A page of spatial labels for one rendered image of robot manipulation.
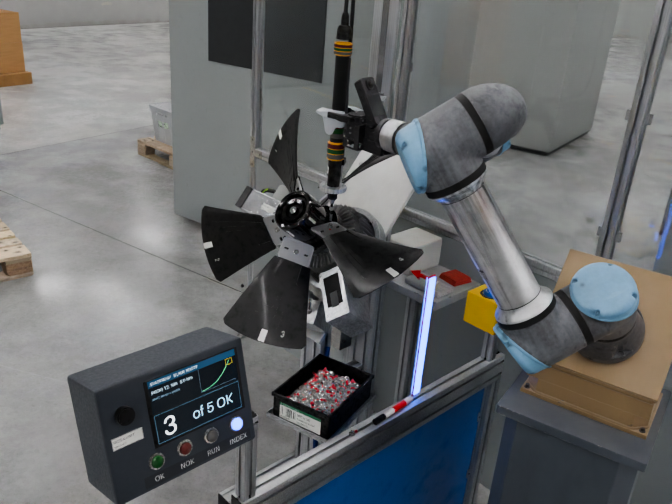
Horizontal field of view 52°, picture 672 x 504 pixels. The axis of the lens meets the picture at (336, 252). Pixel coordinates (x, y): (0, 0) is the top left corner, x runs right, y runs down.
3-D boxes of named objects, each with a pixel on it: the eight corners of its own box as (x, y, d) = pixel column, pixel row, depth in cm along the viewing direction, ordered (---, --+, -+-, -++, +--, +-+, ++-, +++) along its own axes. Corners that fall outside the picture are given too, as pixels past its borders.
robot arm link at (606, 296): (651, 321, 131) (654, 295, 120) (588, 355, 132) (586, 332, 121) (614, 273, 138) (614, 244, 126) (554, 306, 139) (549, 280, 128)
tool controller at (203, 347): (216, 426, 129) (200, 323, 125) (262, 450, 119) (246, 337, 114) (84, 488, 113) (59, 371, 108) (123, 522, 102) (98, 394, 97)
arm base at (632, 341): (655, 309, 141) (657, 291, 133) (630, 374, 138) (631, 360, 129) (582, 286, 149) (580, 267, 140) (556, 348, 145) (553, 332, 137)
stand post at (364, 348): (346, 480, 263) (373, 198, 216) (362, 493, 257) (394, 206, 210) (337, 485, 260) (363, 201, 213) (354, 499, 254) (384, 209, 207)
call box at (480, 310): (496, 308, 193) (502, 274, 189) (526, 322, 186) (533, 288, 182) (461, 325, 183) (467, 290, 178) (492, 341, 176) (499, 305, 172)
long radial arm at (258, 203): (332, 232, 209) (311, 215, 200) (319, 253, 208) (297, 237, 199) (273, 204, 228) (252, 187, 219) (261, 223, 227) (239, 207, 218)
